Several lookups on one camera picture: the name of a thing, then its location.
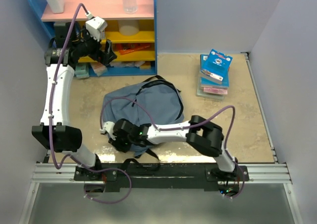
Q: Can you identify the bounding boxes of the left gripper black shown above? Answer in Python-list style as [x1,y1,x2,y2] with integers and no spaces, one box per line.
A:
[72,25,116,65]

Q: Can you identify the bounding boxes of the blue grey backpack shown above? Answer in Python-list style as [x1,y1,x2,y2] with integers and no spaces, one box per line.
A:
[101,75,184,171]

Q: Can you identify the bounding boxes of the blue illustrated book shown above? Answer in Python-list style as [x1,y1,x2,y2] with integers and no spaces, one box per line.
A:
[200,49,233,86]

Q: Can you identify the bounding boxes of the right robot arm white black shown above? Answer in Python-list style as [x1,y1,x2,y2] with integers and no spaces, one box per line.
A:
[102,115,238,181]

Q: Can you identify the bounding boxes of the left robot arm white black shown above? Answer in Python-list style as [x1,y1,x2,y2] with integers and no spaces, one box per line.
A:
[31,17,116,180]

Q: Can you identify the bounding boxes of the orange snack pack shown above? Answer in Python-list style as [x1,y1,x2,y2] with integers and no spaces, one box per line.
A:
[115,43,151,55]

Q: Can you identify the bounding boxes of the pink white tissue pack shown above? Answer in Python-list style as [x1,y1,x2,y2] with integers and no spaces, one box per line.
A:
[90,62,107,76]

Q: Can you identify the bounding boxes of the white round container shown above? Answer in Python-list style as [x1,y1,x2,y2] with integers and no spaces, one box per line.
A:
[117,20,140,36]

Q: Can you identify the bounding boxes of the blue wooden shelf unit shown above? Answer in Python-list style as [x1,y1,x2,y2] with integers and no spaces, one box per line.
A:
[28,0,158,76]

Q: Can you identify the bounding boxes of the teal tissue packs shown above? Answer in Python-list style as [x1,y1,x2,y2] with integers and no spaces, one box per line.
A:
[74,63,89,79]

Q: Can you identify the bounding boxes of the pale green bottom book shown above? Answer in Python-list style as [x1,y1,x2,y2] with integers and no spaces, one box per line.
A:
[196,78,224,100]

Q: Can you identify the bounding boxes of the pink book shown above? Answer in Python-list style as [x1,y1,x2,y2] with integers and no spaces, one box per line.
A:
[203,87,228,95]

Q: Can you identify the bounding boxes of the blue barcode book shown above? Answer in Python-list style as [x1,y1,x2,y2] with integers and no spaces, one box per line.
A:
[200,54,230,89]

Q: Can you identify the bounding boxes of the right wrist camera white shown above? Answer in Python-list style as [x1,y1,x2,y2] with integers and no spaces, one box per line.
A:
[100,121,116,140]

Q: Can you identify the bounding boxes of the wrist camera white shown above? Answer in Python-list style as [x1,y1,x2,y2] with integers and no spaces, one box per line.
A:
[100,121,116,140]
[85,16,107,41]

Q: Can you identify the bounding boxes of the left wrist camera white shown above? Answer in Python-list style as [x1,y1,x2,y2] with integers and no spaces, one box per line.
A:
[85,16,107,41]

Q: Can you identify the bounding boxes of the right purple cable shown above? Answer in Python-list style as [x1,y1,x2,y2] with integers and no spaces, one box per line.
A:
[100,97,246,199]

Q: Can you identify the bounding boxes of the purple cable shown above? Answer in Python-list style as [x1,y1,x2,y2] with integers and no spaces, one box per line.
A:
[100,97,246,199]
[48,2,133,205]

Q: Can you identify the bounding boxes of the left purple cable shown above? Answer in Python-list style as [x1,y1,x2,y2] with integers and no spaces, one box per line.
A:
[48,2,133,205]

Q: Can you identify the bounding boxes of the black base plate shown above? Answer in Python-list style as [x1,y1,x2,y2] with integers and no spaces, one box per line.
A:
[74,163,250,193]

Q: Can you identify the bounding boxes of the aluminium rail frame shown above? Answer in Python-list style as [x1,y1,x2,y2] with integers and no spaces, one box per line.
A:
[21,54,301,224]

